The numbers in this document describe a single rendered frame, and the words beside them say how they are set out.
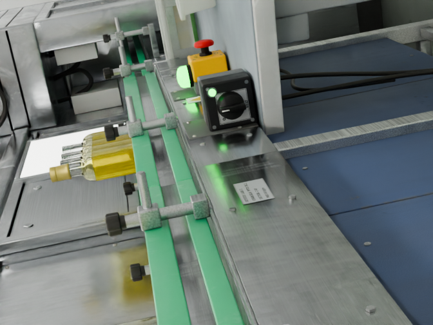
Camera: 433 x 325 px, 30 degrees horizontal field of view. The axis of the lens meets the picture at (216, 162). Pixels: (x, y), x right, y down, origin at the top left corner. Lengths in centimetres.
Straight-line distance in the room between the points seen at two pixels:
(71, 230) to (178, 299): 102
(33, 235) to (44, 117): 114
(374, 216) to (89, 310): 72
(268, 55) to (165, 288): 51
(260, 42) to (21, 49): 175
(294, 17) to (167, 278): 55
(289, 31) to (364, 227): 46
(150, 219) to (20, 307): 66
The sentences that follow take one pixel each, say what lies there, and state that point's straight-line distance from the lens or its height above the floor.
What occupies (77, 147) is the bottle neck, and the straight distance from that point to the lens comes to 198.
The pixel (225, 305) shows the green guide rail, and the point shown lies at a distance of 80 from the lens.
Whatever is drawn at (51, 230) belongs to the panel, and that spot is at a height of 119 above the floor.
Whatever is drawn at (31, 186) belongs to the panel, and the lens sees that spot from 223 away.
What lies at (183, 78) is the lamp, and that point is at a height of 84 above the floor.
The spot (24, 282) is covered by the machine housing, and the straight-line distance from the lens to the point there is 172.
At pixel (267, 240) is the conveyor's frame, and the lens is 88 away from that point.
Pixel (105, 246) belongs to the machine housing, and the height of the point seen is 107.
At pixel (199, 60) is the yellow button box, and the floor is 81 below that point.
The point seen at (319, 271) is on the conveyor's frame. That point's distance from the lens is 80.
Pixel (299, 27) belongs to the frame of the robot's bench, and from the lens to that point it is 129.
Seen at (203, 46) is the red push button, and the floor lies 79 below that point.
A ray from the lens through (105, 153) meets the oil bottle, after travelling 179.
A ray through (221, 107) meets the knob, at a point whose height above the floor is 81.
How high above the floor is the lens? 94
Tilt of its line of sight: 5 degrees down
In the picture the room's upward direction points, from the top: 102 degrees counter-clockwise
